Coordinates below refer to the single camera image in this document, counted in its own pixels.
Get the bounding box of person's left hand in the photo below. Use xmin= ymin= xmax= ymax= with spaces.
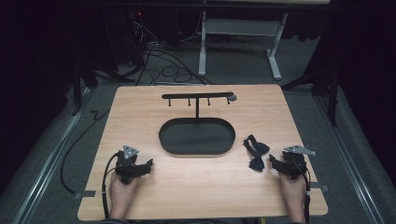
xmin=108 ymin=172 xmax=141 ymax=203

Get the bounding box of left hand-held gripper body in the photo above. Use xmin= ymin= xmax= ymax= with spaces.
xmin=114 ymin=145 xmax=140 ymax=185

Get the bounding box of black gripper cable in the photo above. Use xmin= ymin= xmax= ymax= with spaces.
xmin=295 ymin=160 xmax=312 ymax=224
xmin=100 ymin=151 xmax=121 ymax=219

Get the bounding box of grey tape strip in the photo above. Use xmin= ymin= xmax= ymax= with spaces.
xmin=310 ymin=181 xmax=330 ymax=193
xmin=73 ymin=189 xmax=97 ymax=201

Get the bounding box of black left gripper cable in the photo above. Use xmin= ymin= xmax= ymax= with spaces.
xmin=100 ymin=151 xmax=121 ymax=219

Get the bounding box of metal floor rail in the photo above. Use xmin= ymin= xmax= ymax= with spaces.
xmin=11 ymin=87 xmax=94 ymax=224
xmin=313 ymin=94 xmax=389 ymax=224

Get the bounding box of person's right hand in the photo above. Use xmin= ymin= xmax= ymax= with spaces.
xmin=277 ymin=172 xmax=308 ymax=205

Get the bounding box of black hook rack with tray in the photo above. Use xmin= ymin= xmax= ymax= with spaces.
xmin=158 ymin=91 xmax=238 ymax=156

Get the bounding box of tangle of black floor cables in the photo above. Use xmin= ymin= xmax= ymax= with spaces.
xmin=125 ymin=12 xmax=214 ymax=87

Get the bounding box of dark bow tie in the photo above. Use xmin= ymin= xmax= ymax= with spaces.
xmin=243 ymin=133 xmax=271 ymax=173

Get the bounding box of black metal stand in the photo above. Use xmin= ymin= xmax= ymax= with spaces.
xmin=281 ymin=62 xmax=342 ymax=128
xmin=70 ymin=57 xmax=136 ymax=118

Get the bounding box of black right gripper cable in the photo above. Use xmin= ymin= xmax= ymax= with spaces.
xmin=295 ymin=160 xmax=312 ymax=224

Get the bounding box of black cable on floor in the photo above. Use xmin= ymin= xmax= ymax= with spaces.
xmin=60 ymin=108 xmax=110 ymax=195

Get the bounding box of grey metal desk frame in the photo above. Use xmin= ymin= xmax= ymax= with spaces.
xmin=197 ymin=11 xmax=290 ymax=82

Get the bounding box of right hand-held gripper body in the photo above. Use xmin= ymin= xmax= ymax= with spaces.
xmin=281 ymin=145 xmax=317 ymax=181

